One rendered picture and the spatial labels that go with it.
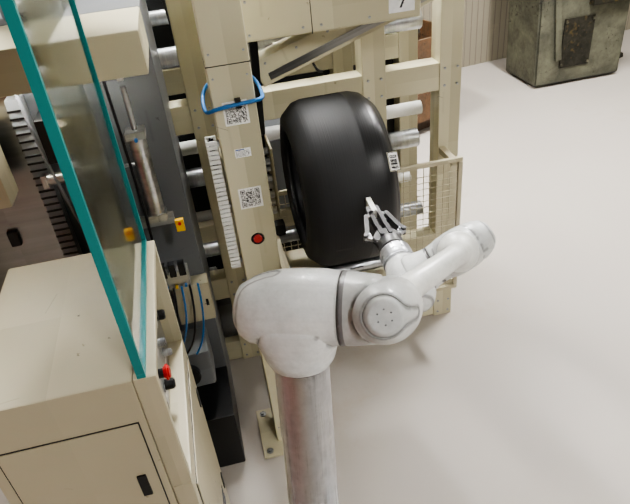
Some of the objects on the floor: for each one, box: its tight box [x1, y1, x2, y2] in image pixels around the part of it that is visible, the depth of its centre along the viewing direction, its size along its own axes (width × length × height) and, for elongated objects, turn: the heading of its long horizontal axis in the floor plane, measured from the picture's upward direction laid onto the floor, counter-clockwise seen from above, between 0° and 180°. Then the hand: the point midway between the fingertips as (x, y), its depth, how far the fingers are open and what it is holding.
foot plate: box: [256, 408, 284, 459], centre depth 270 cm, size 27×27×2 cm
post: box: [191, 0, 282, 441], centre depth 200 cm, size 13×13×250 cm
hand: (371, 207), depth 181 cm, fingers closed
